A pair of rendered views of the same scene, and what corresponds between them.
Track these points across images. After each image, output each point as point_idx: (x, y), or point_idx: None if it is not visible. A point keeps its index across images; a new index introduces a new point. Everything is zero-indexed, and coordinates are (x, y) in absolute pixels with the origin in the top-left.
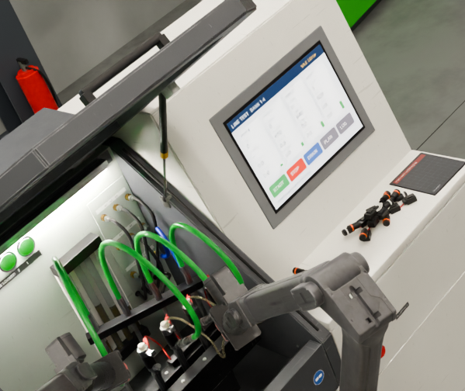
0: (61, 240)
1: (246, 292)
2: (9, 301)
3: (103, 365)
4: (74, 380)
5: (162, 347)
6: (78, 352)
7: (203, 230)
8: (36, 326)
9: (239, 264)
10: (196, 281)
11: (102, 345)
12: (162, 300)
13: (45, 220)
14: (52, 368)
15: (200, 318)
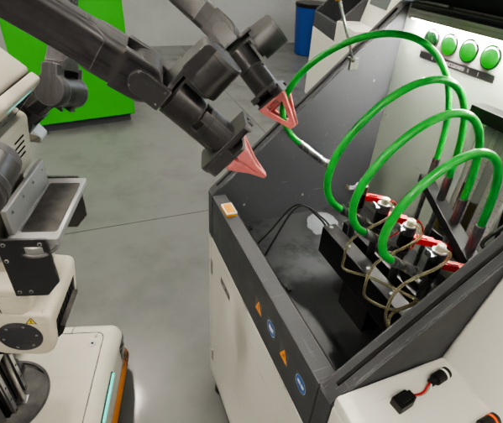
0: None
1: (173, 77)
2: (442, 85)
3: (260, 75)
4: (203, 16)
5: (395, 233)
6: (257, 38)
7: None
8: (434, 130)
9: (453, 276)
10: (468, 255)
11: (291, 80)
12: (447, 223)
13: None
14: (415, 170)
15: (391, 241)
